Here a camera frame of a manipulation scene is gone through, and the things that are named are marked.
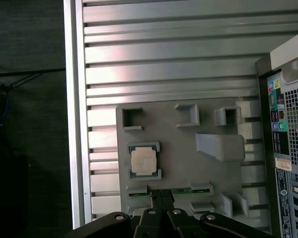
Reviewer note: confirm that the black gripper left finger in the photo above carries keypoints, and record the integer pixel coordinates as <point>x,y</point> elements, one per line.
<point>149,223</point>

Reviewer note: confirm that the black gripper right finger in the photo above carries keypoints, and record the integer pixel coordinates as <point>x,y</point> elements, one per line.
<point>181,223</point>

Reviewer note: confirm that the silver CPU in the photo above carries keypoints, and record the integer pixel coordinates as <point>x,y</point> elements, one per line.
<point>144,161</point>

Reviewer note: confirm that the green RAM stick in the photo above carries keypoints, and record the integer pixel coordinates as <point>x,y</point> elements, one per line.
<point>183,191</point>

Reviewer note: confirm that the grey parts rack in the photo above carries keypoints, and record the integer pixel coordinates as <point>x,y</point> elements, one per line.
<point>178,158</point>

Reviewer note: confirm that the black PC case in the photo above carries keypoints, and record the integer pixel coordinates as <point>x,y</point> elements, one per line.
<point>283,188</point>

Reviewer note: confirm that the dark black box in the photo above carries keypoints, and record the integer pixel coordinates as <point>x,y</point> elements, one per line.
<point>7,198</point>

